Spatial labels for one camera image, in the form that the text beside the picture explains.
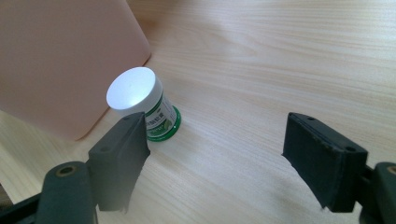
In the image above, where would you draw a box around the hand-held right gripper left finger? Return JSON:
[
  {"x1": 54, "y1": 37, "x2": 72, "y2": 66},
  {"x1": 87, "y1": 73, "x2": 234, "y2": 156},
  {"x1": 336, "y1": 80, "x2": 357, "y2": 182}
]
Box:
[{"x1": 35, "y1": 111, "x2": 151, "y2": 224}]

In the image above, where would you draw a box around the white green-labelled medicine bottle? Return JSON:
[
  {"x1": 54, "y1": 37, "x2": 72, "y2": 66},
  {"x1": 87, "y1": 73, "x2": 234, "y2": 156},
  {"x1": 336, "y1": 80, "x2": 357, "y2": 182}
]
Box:
[{"x1": 106, "y1": 66, "x2": 182, "y2": 143}]

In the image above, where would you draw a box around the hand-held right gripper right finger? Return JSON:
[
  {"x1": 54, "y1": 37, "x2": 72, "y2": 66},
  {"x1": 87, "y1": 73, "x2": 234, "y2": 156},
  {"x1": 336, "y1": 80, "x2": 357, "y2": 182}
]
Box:
[{"x1": 281, "y1": 112, "x2": 396, "y2": 224}]

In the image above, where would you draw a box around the pink plastic container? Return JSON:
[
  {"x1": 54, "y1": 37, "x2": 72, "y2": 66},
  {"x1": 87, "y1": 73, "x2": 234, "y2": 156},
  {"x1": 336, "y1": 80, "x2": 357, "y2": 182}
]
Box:
[{"x1": 0, "y1": 0, "x2": 152, "y2": 142}]

